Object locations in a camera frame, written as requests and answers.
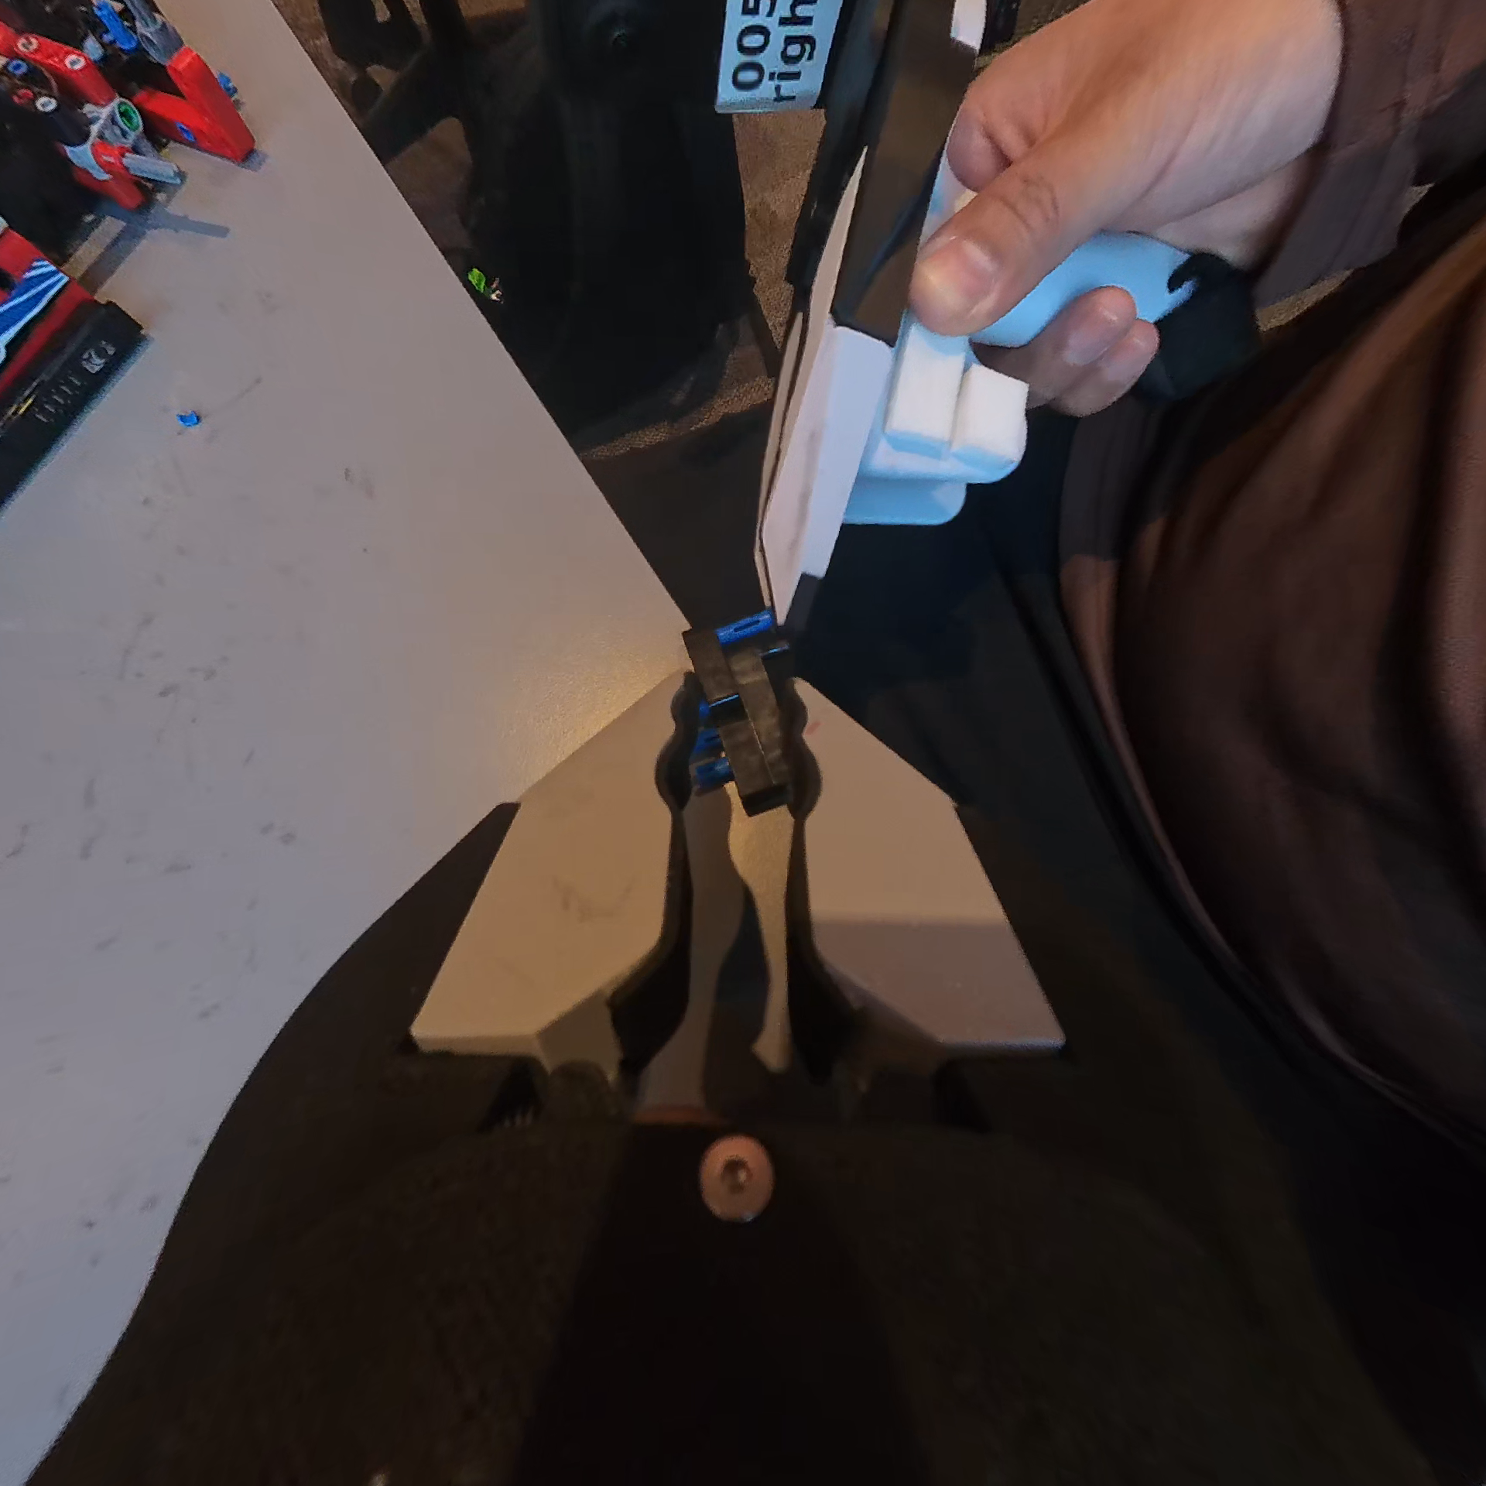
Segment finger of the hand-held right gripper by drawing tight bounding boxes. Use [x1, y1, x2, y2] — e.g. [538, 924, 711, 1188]
[755, 154, 1032, 622]

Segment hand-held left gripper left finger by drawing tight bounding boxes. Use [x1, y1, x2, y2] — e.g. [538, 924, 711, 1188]
[411, 682, 696, 1080]

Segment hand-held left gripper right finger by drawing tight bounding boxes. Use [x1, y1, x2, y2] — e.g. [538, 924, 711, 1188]
[786, 682, 1067, 1080]

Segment black beam assembly blue pins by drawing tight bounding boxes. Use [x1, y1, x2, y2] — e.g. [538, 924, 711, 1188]
[684, 624, 803, 818]

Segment light grey desk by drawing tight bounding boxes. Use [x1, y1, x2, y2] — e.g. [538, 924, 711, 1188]
[0, 0, 794, 1486]

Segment person's right hand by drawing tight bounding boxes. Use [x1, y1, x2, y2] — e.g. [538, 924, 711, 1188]
[909, 0, 1352, 418]

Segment person's brown shirt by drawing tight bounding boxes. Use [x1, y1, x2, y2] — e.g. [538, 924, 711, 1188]
[1063, 173, 1486, 1146]

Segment red toy brick car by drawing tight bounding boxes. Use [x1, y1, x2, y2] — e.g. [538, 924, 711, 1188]
[0, 0, 261, 510]

